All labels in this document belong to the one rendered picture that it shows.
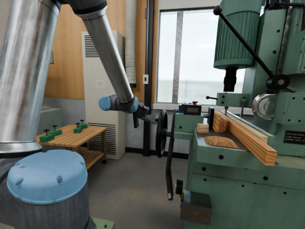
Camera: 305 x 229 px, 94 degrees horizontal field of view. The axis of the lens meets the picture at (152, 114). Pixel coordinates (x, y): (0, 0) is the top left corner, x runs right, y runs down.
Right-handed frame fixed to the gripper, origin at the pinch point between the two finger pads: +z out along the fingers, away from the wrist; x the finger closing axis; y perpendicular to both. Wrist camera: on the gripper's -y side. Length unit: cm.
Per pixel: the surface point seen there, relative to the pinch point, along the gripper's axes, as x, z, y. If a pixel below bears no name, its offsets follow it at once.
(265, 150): -54, 34, 21
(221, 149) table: -46, 28, 15
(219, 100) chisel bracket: -13.6, 27.0, 29.7
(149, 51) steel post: 112, -61, 59
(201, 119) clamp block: -23.5, 21.9, 18.2
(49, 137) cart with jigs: 15, -93, -65
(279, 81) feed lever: -27, 41, 44
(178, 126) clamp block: -23.4, 13.5, 10.5
